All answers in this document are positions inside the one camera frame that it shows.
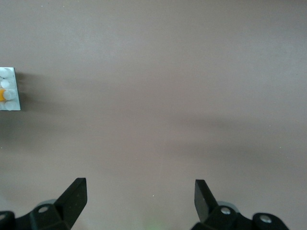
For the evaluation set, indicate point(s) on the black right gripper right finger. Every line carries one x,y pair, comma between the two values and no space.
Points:
208,213

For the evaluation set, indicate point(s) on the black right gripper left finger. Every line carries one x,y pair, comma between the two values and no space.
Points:
64,210

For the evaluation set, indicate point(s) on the yellow two-stud block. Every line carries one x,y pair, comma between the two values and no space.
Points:
1,95

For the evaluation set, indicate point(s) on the white studded base plate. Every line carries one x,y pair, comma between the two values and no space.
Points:
12,81

